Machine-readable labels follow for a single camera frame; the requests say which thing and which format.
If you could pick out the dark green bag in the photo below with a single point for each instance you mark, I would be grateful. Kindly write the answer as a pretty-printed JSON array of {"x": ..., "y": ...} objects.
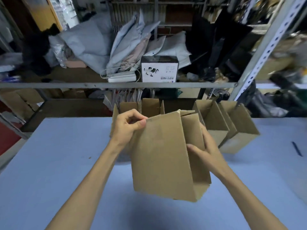
[{"x": 170, "y": 92}]

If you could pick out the bundle of grey paper bags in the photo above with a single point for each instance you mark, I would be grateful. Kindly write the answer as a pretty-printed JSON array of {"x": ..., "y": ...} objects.
[{"x": 127, "y": 95}]

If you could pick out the silver reflective roll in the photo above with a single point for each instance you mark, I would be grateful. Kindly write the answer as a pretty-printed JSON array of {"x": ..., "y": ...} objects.
[{"x": 220, "y": 93}]

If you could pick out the plain brown cardboard box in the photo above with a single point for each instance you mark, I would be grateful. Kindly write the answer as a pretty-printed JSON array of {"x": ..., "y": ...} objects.
[{"x": 242, "y": 126}]

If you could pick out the person's left forearm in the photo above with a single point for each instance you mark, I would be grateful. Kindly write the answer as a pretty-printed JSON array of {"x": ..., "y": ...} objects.
[{"x": 84, "y": 189}]

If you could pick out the large brown storage cardboard box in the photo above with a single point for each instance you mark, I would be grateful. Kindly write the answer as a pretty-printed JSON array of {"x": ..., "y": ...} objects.
[{"x": 16, "y": 102}]

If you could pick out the white perforated rack post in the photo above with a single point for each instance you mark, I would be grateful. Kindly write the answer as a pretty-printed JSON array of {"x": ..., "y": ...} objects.
[{"x": 271, "y": 45}]

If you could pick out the grey metal shelving rack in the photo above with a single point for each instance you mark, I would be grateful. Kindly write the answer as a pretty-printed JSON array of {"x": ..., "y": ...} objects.
[{"x": 72, "y": 85}]

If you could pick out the pile of grey plastic mailers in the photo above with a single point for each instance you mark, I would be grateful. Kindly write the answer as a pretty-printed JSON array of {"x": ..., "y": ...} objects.
[{"x": 91, "y": 40}]

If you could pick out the white power strip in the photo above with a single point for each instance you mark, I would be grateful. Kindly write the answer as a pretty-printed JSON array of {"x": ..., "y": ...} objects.
[{"x": 122, "y": 77}]

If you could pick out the dark blue pen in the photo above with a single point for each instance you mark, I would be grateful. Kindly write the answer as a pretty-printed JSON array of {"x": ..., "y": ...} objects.
[{"x": 297, "y": 149}]

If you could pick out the white black printed box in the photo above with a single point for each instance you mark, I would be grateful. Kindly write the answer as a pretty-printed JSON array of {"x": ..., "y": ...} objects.
[{"x": 158, "y": 71}]

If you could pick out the person's left hand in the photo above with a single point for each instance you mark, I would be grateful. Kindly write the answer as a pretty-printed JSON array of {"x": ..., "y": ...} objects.
[{"x": 124, "y": 131}]

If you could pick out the person's right hand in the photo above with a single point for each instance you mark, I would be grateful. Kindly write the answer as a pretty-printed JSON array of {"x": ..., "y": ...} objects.
[{"x": 211, "y": 158}]

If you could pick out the person's right forearm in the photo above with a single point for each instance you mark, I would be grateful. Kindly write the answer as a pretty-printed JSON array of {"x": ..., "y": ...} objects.
[{"x": 249, "y": 201}]

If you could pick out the pile of black plastic bags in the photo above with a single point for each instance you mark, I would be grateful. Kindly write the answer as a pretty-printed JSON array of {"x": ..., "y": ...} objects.
[{"x": 263, "y": 105}]

